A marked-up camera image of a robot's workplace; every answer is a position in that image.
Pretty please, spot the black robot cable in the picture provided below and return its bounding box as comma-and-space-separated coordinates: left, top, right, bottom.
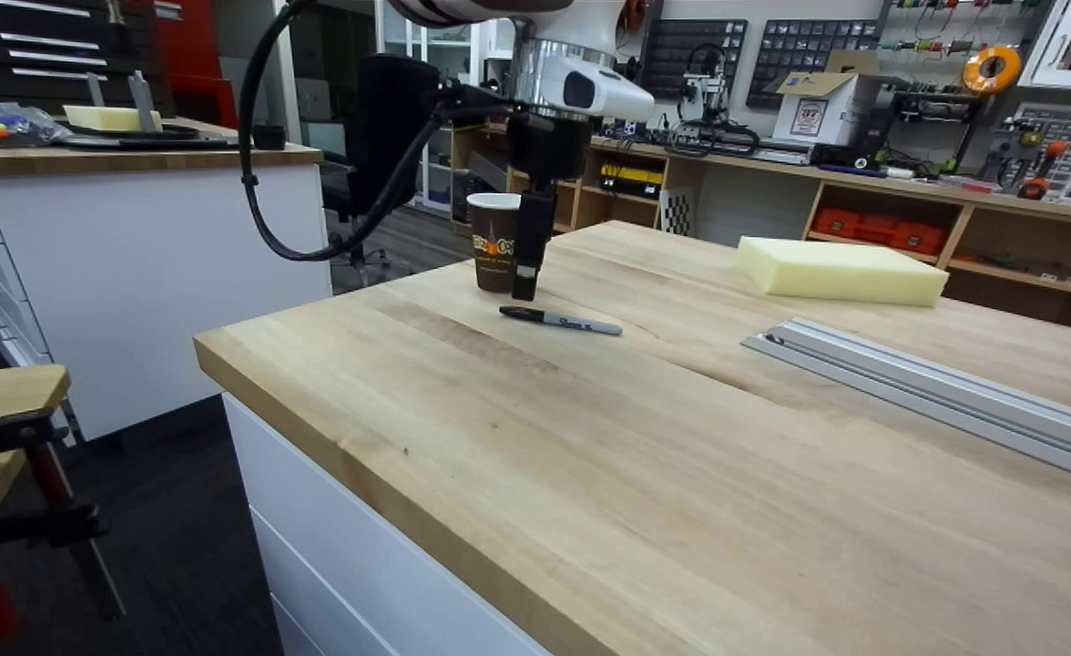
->
236, 0, 528, 266

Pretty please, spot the yellow black tool case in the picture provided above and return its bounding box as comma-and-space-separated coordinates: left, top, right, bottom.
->
598, 156, 670, 203

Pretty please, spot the brown paper cup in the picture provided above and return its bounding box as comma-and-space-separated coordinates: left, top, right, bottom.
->
464, 191, 528, 300

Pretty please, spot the orange filament spool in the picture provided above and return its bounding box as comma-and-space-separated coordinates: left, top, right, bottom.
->
957, 40, 1027, 99

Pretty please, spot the black marker pen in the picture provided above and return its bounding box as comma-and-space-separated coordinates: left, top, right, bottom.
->
496, 300, 628, 343

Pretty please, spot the white table cabinet base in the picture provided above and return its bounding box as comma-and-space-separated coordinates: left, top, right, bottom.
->
217, 389, 550, 656

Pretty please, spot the pale yellow foam block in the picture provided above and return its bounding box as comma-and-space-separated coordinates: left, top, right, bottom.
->
737, 233, 956, 310

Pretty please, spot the orange storage bin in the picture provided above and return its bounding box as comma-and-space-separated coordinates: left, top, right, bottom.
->
808, 202, 952, 259

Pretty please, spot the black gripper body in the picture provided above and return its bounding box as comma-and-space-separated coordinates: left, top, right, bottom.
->
508, 105, 598, 202

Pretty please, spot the red handled clamp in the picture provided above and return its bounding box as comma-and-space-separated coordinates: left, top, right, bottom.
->
0, 416, 126, 650

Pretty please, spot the white table with wooden top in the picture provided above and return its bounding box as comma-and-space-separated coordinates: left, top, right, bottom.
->
0, 112, 336, 446

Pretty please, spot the long wooden wall bench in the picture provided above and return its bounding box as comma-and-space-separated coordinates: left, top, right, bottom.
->
438, 123, 1071, 339

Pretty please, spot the red tool cabinet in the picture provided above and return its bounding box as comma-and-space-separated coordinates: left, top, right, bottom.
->
148, 0, 245, 128

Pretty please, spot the black wall tool panel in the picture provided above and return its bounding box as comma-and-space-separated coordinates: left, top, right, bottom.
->
743, 13, 890, 112
642, 13, 754, 103

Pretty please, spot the white printed cardboard box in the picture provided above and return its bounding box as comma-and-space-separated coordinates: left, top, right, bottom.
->
769, 66, 868, 150

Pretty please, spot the dark high back chair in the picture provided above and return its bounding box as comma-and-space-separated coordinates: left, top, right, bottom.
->
351, 51, 447, 226

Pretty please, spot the silver aluminium extrusion rail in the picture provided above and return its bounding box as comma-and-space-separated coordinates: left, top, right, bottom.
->
741, 315, 1071, 493

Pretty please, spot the yellow foam pad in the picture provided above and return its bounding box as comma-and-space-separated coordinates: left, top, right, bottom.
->
60, 103, 169, 140

